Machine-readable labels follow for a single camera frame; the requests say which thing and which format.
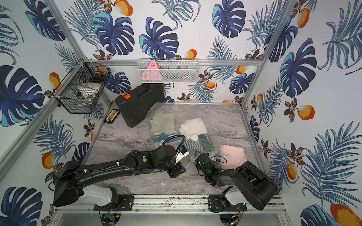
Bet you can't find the green striped towel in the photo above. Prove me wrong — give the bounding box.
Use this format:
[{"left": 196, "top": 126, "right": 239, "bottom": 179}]
[{"left": 184, "top": 134, "right": 217, "bottom": 160}]

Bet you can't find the pink towel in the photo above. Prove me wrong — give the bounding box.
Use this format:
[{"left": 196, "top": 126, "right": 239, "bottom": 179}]
[{"left": 219, "top": 145, "right": 248, "bottom": 170}]

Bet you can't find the clear plastic vacuum bag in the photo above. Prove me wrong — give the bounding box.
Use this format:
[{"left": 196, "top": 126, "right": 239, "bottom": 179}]
[{"left": 133, "top": 103, "right": 260, "bottom": 195}]

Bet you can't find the white towel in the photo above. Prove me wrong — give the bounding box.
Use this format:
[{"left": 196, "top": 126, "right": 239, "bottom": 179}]
[{"left": 179, "top": 117, "right": 208, "bottom": 139}]

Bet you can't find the cream and teal towel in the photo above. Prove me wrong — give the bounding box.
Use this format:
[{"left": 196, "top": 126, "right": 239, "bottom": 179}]
[{"left": 153, "top": 132, "right": 183, "bottom": 148}]

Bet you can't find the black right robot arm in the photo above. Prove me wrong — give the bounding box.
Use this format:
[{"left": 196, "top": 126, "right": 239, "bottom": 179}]
[{"left": 195, "top": 153, "right": 280, "bottom": 211}]

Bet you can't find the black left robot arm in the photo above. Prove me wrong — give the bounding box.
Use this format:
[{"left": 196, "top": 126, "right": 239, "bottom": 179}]
[{"left": 53, "top": 135, "right": 188, "bottom": 207}]

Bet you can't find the white round bag valve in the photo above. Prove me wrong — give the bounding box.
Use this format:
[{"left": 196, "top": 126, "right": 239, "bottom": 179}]
[{"left": 190, "top": 134, "right": 199, "bottom": 141}]

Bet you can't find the black plastic tool case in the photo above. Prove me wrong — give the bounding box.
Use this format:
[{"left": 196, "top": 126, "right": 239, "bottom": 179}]
[{"left": 115, "top": 83, "right": 165, "bottom": 128}]

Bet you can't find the small black orange box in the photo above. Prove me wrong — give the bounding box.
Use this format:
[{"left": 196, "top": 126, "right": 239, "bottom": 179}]
[{"left": 104, "top": 109, "right": 120, "bottom": 124}]

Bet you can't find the pink triangle object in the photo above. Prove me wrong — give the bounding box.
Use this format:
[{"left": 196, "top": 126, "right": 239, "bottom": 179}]
[{"left": 140, "top": 60, "right": 162, "bottom": 82}]

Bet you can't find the aluminium front rail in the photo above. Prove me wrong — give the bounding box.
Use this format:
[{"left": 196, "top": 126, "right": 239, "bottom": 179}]
[{"left": 55, "top": 195, "right": 287, "bottom": 214}]

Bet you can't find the clear wall-mounted tray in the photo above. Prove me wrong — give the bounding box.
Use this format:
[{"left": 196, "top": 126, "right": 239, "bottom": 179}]
[{"left": 136, "top": 58, "right": 199, "bottom": 83}]

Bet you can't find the black wire basket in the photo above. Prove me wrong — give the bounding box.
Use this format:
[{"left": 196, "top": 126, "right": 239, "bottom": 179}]
[{"left": 52, "top": 58, "right": 111, "bottom": 115}]

